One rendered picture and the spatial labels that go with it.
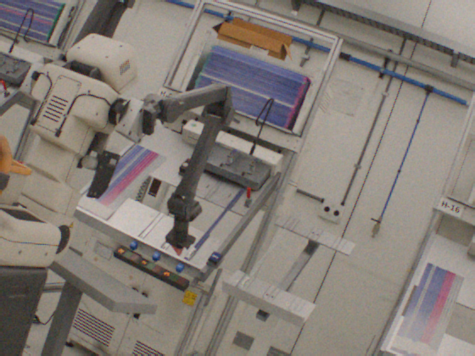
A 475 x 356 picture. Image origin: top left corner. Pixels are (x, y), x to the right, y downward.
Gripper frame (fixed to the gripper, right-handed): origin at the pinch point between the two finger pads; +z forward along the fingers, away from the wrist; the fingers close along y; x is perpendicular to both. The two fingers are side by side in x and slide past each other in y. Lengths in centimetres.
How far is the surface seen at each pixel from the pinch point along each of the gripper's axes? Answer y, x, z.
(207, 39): 48, -99, -33
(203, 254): -4.2, -12.2, 8.9
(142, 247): 19.3, -3.0, 11.0
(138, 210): 31.6, -18.8, 9.0
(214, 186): 12, -50, 8
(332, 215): -18, -172, 107
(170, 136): 48, -70, 8
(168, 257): 6.6, -3.0, 8.8
